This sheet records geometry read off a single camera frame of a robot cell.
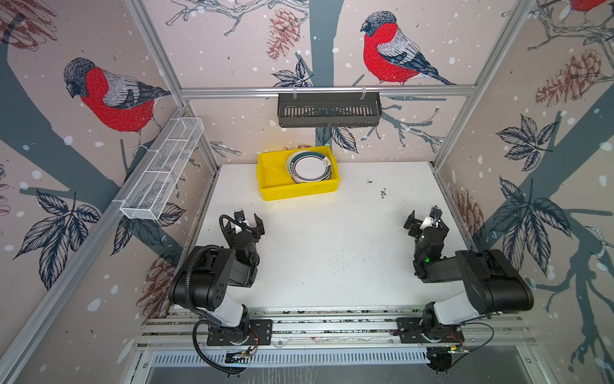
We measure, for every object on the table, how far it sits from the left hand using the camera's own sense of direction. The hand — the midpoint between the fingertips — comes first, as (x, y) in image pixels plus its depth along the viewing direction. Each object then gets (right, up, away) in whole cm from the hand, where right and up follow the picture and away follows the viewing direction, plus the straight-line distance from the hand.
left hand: (241, 217), depth 88 cm
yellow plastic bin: (+9, +13, +22) cm, 27 cm away
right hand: (+71, 0, 0) cm, 71 cm away
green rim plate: (+25, +21, +23) cm, 40 cm away
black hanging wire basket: (+27, +46, +19) cm, 56 cm away
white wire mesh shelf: (-24, +18, -10) cm, 31 cm away
